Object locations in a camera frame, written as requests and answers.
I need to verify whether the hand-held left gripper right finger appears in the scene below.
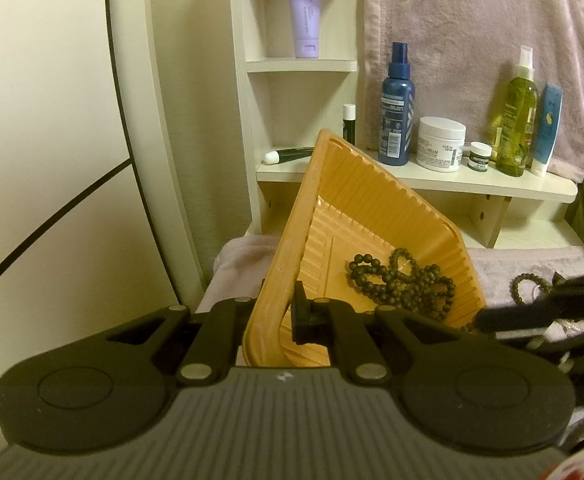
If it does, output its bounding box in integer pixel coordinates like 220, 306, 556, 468
292, 280, 478, 387

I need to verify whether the orange plastic tray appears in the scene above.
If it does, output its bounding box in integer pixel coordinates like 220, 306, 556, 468
242, 129, 488, 368

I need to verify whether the blue and white tube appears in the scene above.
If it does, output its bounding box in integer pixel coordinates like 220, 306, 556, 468
530, 83, 564, 178

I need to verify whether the small green jar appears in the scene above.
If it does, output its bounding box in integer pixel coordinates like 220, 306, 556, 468
468, 142, 493, 173

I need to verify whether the white wooden shelf unit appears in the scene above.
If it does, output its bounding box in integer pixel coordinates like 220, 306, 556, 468
227, 0, 584, 251

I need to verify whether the red and white packet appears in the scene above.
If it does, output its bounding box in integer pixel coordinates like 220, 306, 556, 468
547, 442, 584, 480

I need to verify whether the lip balm stick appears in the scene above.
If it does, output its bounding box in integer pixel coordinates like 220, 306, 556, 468
342, 103, 357, 145

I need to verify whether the blue spray bottle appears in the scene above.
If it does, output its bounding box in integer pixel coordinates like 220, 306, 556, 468
378, 41, 417, 166

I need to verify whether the black bracelet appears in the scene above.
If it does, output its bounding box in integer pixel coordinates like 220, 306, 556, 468
513, 272, 555, 306

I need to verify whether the green spray bottle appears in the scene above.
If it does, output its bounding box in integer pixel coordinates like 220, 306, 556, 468
492, 46, 539, 178

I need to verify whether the white cream jar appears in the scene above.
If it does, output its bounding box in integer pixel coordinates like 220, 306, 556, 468
416, 116, 467, 173

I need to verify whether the purple cosmetic tube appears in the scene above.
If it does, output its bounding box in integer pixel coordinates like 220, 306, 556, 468
285, 0, 321, 59

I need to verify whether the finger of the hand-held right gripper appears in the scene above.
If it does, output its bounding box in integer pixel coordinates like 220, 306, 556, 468
552, 269, 584, 287
472, 287, 584, 334

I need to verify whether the cream curved panel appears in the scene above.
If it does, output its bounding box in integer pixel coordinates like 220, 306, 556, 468
104, 0, 233, 308

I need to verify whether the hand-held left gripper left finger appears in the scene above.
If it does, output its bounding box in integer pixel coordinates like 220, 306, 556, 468
104, 296, 255, 387

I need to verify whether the hanging pink towel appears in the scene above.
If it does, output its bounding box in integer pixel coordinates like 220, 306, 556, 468
359, 0, 584, 183

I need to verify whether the long brown bead necklace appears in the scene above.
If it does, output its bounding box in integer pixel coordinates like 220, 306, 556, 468
347, 247, 458, 323

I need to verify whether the black tube white cap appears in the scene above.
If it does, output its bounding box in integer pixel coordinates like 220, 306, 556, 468
265, 146, 315, 165

